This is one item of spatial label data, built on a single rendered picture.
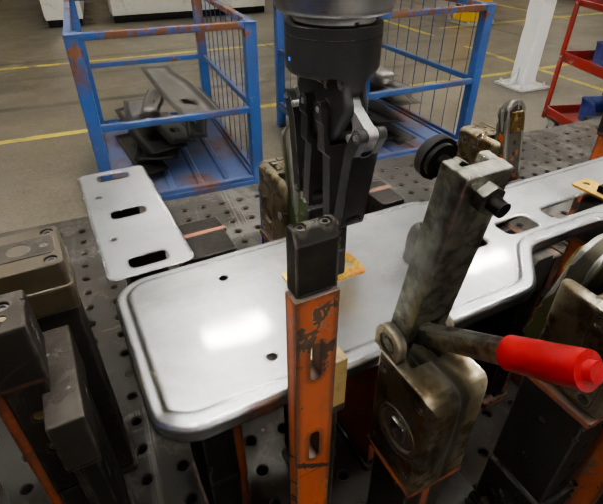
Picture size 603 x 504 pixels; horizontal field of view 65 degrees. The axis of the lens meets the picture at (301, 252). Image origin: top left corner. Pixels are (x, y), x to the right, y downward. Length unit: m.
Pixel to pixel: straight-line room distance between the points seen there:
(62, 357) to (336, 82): 0.34
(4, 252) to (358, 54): 0.38
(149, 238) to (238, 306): 0.18
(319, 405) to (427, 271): 0.12
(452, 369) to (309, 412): 0.11
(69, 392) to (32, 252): 0.15
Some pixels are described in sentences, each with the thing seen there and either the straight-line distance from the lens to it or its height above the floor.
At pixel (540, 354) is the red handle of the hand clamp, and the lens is 0.29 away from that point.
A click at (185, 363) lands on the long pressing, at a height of 1.00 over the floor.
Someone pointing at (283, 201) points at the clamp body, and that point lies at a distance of 0.63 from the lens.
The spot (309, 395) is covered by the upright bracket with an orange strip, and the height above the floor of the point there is 1.07.
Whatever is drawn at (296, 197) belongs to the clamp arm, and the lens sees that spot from 0.62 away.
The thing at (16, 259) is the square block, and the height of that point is 1.06.
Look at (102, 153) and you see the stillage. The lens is 2.39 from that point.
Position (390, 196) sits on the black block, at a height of 0.99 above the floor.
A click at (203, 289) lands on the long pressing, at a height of 1.00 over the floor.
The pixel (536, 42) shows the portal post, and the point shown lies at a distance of 5.06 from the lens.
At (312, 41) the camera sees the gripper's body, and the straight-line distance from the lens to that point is 0.37.
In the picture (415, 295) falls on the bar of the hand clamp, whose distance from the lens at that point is 0.34.
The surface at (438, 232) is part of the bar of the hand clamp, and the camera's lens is 0.30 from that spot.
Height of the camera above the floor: 1.33
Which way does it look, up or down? 35 degrees down
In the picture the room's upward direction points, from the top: straight up
